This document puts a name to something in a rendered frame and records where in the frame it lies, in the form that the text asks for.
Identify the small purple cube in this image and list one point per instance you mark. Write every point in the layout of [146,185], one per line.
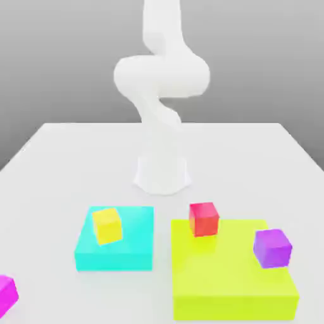
[272,249]

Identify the small magenta cube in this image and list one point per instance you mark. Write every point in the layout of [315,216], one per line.
[6,295]

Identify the large yellow-green box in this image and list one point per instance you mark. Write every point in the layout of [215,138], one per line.
[227,278]

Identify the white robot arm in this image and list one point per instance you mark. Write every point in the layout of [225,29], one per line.
[162,76]

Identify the large cyan box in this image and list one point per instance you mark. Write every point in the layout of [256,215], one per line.
[131,243]

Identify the small red cube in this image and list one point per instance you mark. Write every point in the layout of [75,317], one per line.
[204,220]

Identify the small yellow cube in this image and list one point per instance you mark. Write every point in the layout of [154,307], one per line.
[107,226]

